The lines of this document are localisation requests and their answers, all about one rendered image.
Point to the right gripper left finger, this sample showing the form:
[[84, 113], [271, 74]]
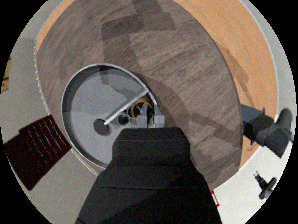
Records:
[[143, 120]]

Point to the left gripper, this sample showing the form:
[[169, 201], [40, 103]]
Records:
[[259, 179]]

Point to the bronze cylinder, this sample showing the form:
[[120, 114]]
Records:
[[135, 112]]

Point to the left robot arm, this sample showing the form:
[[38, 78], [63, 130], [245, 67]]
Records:
[[277, 139]]

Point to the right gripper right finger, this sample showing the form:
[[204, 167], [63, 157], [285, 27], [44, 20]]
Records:
[[158, 120]]

